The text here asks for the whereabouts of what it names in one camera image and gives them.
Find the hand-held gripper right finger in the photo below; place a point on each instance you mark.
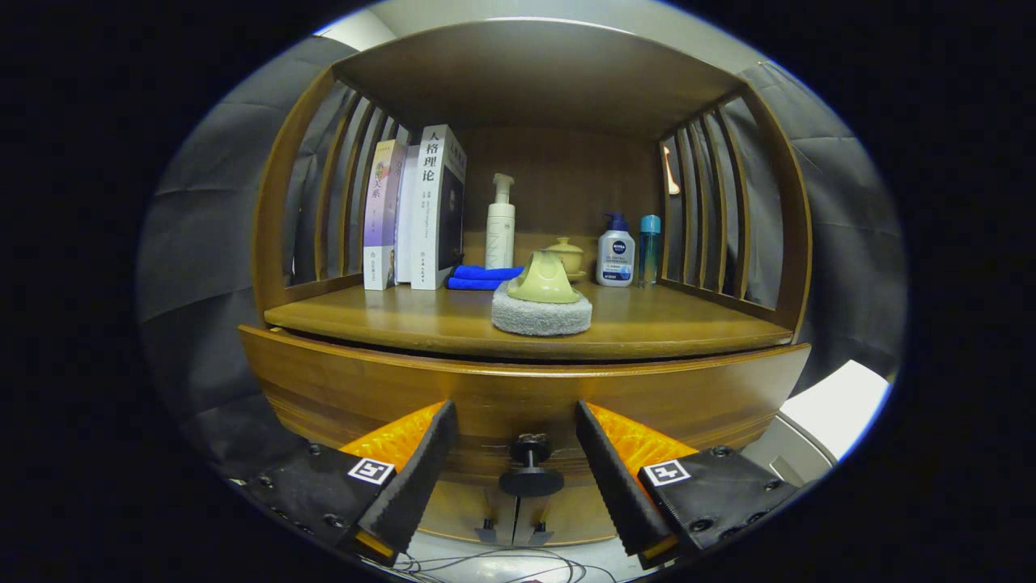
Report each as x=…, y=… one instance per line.
x=615, y=482

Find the brown wooden drawer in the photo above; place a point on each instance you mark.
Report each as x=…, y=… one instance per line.
x=518, y=397

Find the yellow lidded teacup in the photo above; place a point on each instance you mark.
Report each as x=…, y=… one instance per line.
x=571, y=253

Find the white appliance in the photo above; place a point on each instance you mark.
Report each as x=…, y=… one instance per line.
x=834, y=405

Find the white and blue pump bottle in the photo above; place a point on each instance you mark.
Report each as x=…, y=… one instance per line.
x=615, y=255

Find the green scrub brush grey pad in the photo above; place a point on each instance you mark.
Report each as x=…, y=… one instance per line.
x=541, y=316

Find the tall white pump bottle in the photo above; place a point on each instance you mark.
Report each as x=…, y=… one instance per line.
x=500, y=235

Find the wooden cabinet door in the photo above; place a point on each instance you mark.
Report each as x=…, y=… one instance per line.
x=575, y=514
x=453, y=510

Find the thick white and black book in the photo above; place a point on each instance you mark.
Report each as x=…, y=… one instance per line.
x=429, y=210

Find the brown wooden cabinet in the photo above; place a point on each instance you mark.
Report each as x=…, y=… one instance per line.
x=534, y=73

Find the brown wooden countertop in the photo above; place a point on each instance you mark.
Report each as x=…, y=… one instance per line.
x=647, y=324

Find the purple book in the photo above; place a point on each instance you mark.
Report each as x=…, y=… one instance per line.
x=380, y=219

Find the teal bottle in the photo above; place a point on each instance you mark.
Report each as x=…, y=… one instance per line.
x=649, y=251

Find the blue folded cloth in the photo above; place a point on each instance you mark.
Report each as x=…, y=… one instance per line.
x=477, y=277

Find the thin white book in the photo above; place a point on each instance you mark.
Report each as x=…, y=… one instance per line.
x=407, y=219

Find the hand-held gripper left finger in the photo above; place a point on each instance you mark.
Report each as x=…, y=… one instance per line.
x=417, y=482

